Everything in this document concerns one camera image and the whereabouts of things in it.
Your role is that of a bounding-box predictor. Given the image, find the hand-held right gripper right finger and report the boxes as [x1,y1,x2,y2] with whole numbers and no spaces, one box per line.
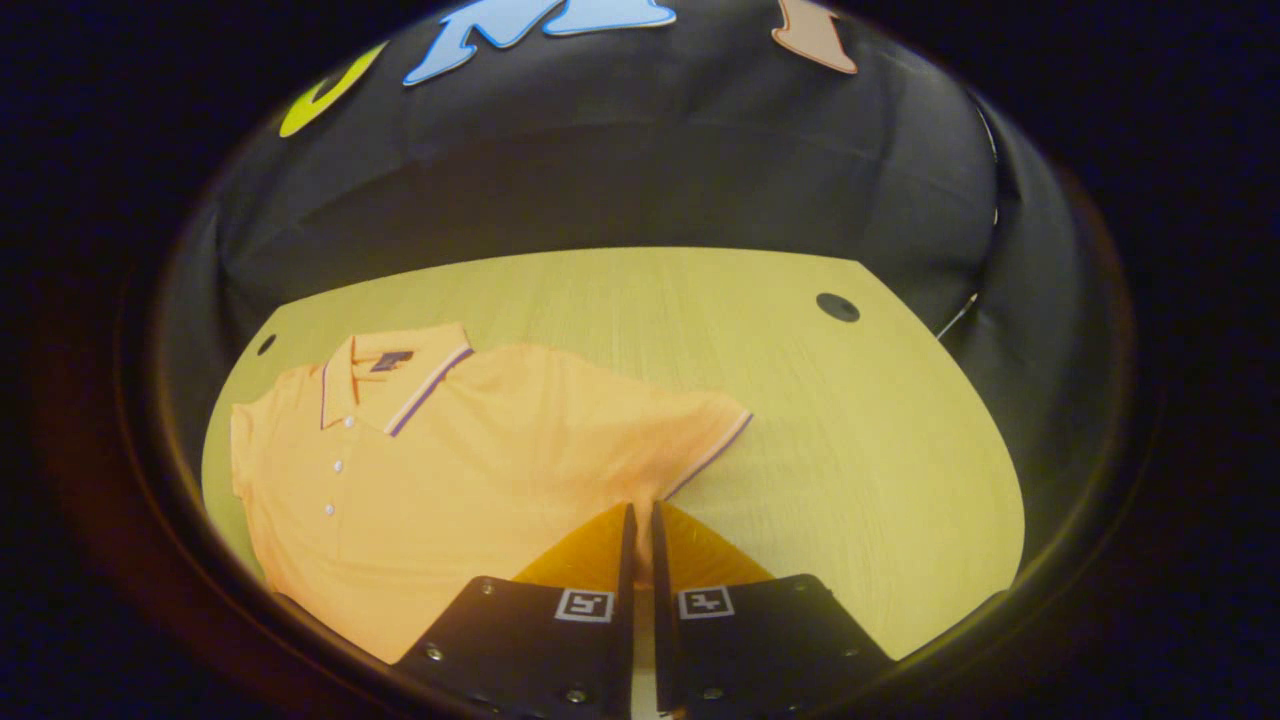
[652,502,896,717]

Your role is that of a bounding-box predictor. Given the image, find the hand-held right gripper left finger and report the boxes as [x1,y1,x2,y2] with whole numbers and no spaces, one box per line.
[388,502,639,719]

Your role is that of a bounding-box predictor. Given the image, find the orange T-shirt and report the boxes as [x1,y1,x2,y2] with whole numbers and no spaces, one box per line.
[230,322,754,666]

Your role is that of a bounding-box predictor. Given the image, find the thin white cable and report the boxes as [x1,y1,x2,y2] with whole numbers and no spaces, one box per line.
[936,292,980,342]

